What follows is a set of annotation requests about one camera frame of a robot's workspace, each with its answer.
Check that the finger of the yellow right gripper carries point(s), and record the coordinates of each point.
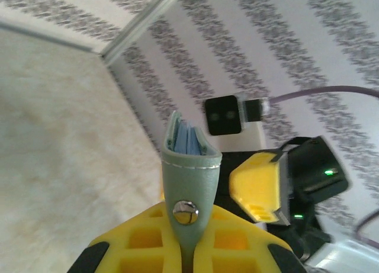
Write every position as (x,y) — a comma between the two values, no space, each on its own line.
(254,184)

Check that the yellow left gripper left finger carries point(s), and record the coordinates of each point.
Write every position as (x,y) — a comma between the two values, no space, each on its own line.
(133,243)

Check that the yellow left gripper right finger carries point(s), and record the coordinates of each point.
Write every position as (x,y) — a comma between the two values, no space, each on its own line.
(237,246)

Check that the mint green card holder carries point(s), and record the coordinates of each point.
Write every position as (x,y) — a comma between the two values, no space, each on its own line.
(189,181)

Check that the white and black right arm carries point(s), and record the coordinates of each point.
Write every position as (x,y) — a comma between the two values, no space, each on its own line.
(349,255)

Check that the aluminium frame rail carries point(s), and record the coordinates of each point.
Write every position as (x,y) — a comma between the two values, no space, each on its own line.
(44,36)

